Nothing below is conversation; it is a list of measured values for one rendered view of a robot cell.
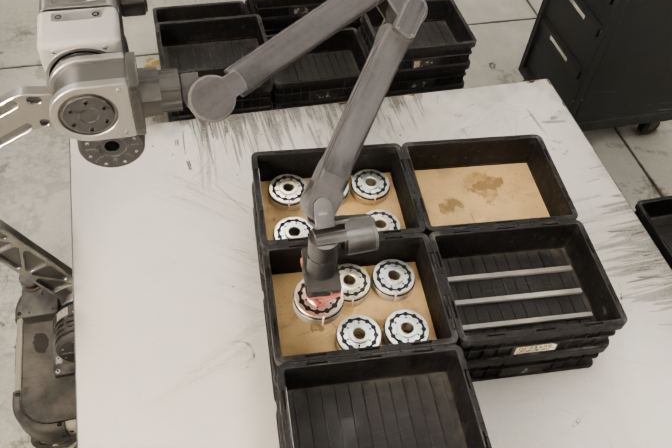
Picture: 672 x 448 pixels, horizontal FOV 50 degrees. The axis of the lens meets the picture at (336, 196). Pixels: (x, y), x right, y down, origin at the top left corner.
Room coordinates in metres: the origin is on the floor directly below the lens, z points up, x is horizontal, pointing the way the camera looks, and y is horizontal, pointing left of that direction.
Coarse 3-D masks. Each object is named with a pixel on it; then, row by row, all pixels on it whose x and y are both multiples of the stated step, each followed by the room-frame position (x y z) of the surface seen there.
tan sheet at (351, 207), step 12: (264, 192) 1.20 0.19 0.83; (264, 204) 1.16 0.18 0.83; (348, 204) 1.20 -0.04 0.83; (360, 204) 1.20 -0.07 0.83; (384, 204) 1.22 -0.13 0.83; (396, 204) 1.22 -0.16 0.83; (264, 216) 1.12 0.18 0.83; (276, 216) 1.13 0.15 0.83; (288, 216) 1.13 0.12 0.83; (300, 216) 1.14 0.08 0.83; (396, 216) 1.18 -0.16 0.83
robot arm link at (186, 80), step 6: (192, 72) 0.90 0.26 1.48; (180, 78) 0.89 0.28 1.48; (186, 78) 0.90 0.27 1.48; (192, 78) 0.90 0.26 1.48; (198, 78) 0.90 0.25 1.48; (180, 84) 0.89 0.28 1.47; (186, 84) 0.89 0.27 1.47; (186, 90) 0.88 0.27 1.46; (186, 96) 0.87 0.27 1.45; (186, 102) 0.87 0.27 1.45; (198, 120) 0.88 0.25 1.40
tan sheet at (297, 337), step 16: (368, 272) 0.99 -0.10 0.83; (416, 272) 1.01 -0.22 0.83; (288, 288) 0.92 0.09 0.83; (416, 288) 0.96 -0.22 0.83; (288, 304) 0.87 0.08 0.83; (368, 304) 0.90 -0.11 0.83; (384, 304) 0.91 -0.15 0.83; (400, 304) 0.91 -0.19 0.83; (416, 304) 0.92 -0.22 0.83; (288, 320) 0.83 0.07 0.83; (336, 320) 0.85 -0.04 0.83; (384, 320) 0.86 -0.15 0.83; (288, 336) 0.79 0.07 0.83; (304, 336) 0.80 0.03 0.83; (320, 336) 0.80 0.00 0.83; (432, 336) 0.84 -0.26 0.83; (288, 352) 0.75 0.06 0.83; (304, 352) 0.76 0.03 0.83
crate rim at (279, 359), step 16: (384, 240) 1.02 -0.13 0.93; (400, 240) 1.03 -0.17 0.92; (432, 256) 0.99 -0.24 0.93; (432, 272) 0.95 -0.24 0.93; (272, 288) 0.85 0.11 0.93; (272, 304) 0.81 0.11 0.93; (448, 304) 0.87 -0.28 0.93; (272, 320) 0.77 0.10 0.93; (448, 320) 0.82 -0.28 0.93; (272, 336) 0.73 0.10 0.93; (320, 352) 0.71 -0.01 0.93; (336, 352) 0.71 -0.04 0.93; (352, 352) 0.72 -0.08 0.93; (368, 352) 0.72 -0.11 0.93
